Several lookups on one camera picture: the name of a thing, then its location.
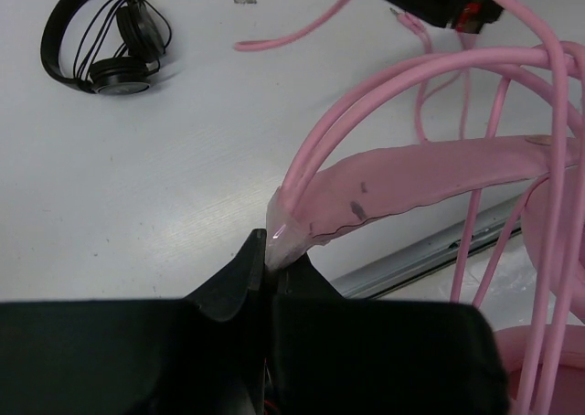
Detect aluminium front rail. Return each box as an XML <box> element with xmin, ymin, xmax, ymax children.
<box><xmin>331</xmin><ymin>197</ymin><xmax>517</xmax><ymax>299</ymax></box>

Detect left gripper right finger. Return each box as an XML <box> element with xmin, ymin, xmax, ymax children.
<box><xmin>269</xmin><ymin>257</ymin><xmax>510</xmax><ymax>414</ymax></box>

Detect pink headphones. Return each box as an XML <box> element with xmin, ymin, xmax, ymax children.
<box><xmin>266</xmin><ymin>40</ymin><xmax>584</xmax><ymax>414</ymax></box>

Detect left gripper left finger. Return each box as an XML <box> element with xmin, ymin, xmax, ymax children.
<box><xmin>180</xmin><ymin>229</ymin><xmax>266</xmax><ymax>414</ymax></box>

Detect left black headphones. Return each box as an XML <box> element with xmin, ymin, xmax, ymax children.
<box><xmin>40</xmin><ymin>0</ymin><xmax>173</xmax><ymax>96</ymax></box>

